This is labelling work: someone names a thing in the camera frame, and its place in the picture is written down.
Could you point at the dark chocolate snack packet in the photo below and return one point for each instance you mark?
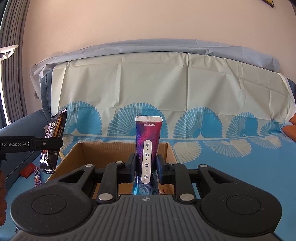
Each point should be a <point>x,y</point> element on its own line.
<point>49,158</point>

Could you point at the person left hand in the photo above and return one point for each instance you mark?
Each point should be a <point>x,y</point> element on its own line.
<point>3,204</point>

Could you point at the dark red square snack packet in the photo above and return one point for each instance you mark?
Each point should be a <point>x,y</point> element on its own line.
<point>28,170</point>

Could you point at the grey sheet on backrest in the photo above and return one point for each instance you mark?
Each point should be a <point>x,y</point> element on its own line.
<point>193,46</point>

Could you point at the small purple candy packet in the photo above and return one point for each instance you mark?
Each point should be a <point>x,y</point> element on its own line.
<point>37,177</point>

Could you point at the brown cardboard box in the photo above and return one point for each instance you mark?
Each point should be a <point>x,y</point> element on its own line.
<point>101,153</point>

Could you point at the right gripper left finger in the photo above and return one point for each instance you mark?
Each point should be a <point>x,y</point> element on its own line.
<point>111,176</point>

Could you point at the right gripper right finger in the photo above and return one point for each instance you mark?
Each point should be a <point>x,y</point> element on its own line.
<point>177,175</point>

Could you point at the orange cushion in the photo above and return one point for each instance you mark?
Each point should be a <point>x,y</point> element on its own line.
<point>289,129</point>

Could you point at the blue fan-pattern sofa cover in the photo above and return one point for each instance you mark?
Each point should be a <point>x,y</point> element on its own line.
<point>215,111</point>

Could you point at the white drying rack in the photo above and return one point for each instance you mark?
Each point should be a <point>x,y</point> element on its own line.
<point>6,52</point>

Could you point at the framed wall picture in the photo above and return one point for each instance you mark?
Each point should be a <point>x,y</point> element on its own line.
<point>269,2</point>

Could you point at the grey curtain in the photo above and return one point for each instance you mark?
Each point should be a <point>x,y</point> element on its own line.
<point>13,19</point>

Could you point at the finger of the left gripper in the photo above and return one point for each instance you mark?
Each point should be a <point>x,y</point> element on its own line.
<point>40,144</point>

